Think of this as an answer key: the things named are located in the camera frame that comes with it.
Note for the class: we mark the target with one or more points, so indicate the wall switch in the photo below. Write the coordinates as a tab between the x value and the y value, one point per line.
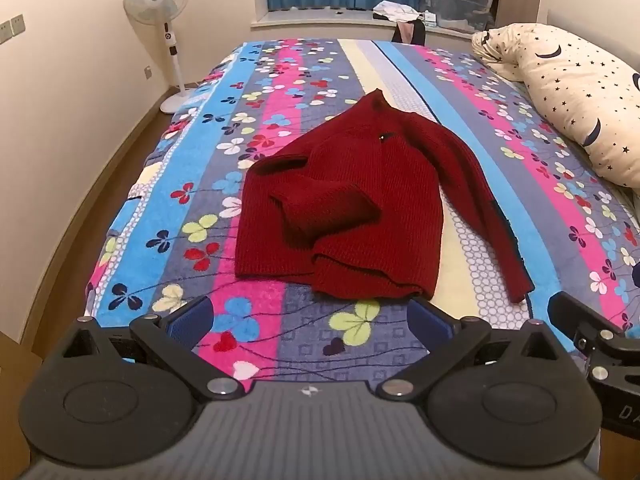
17	24
5	31

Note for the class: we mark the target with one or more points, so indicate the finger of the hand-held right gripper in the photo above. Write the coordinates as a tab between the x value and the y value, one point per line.
575	315

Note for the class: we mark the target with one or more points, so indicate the dark chair with clothes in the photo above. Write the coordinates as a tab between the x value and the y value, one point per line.
410	32

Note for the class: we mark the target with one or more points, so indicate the dark red knit sweater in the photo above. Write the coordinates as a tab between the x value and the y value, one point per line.
390	185

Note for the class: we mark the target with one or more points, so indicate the brown box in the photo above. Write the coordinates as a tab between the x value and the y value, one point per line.
15	400

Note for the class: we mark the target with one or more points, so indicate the clear plastic storage box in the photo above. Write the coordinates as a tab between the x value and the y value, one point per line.
455	7

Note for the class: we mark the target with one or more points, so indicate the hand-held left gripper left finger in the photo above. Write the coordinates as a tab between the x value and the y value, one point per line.
192	319

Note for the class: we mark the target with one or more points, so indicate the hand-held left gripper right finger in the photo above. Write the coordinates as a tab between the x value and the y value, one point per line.
429	319

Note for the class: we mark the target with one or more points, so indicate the white cloth pile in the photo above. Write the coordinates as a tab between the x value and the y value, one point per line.
395	8

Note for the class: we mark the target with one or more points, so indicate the cream star print pillow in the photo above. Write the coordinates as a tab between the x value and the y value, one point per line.
575	85

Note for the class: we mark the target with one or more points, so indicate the striped floral blanket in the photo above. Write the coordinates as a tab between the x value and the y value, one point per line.
310	85

